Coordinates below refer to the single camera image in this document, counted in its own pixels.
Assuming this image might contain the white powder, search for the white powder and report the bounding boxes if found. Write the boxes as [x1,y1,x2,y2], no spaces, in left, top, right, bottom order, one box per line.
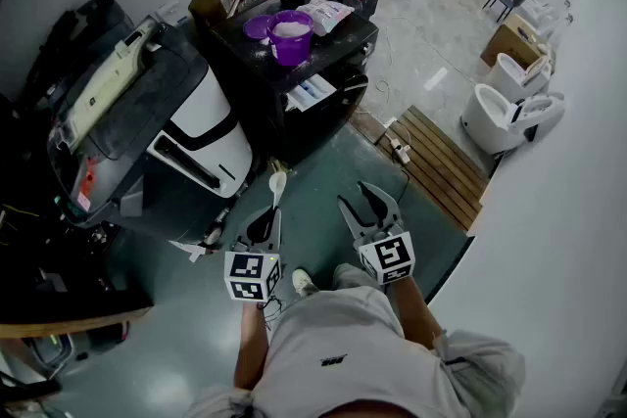
[271,20,313,38]

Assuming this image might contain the black bag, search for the black bag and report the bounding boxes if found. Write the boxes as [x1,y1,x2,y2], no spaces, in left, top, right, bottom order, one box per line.
[22,0,136,99]

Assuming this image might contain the person's grey t-shirt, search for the person's grey t-shirt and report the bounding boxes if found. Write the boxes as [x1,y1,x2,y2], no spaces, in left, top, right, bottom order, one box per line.
[188,286,528,418]

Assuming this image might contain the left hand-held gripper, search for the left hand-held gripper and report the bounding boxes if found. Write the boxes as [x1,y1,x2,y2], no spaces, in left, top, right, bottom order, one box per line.
[223,206,284,304]

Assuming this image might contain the white toilet with open lid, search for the white toilet with open lid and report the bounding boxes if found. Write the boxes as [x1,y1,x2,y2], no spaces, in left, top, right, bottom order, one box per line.
[487,52,553,102]
[460,82,567,157]

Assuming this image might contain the pink white powder bag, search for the pink white powder bag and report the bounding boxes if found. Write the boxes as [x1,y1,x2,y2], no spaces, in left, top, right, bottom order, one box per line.
[296,0,355,37]

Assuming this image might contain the person's left white shoe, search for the person's left white shoe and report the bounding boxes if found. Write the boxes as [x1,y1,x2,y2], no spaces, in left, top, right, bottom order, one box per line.
[292,267,319,298]

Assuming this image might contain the white and black top-loader machine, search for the white and black top-loader machine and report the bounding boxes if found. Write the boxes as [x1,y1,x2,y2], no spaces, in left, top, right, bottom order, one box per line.
[47,17,255,241]

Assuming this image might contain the person's grey trousers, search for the person's grey trousers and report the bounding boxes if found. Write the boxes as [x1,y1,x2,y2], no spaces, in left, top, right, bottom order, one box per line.
[332,262,388,295]

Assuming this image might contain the brown cardboard box beside toilets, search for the brown cardboard box beside toilets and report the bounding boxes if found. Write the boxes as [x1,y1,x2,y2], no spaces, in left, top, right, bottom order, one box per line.
[479,13,553,70]

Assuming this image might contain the dark chair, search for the dark chair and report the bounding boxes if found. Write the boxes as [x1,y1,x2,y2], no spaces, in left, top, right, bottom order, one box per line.
[482,0,531,23]

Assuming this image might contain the person's left forearm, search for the person's left forearm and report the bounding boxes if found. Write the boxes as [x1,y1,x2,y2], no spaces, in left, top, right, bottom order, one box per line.
[233,302,273,391]

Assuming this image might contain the purple plastic tub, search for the purple plastic tub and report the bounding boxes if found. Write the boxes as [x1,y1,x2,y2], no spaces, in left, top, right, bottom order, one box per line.
[266,9,314,67]

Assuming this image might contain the person's right forearm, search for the person's right forearm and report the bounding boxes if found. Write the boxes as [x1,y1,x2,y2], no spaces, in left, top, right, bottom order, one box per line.
[389,278,445,351]

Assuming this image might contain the white power strip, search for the white power strip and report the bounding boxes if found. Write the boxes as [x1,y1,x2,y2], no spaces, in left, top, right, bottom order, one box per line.
[389,137,411,164]

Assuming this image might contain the white carton with blue label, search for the white carton with blue label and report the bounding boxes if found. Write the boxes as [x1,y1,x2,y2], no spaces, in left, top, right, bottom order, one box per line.
[154,0,187,24]

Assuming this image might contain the purple round lid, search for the purple round lid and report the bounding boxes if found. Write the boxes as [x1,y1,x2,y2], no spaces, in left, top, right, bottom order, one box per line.
[243,14,275,43]

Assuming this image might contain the wooden slat mat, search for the wooden slat mat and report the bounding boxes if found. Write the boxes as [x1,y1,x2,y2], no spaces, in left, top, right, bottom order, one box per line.
[374,105,491,231]

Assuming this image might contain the white plastic spoon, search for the white plastic spoon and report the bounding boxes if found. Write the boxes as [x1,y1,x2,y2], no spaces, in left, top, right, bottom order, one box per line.
[267,170,288,212]

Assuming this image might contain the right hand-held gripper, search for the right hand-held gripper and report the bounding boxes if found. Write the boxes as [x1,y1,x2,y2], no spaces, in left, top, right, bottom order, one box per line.
[336,180,416,286]

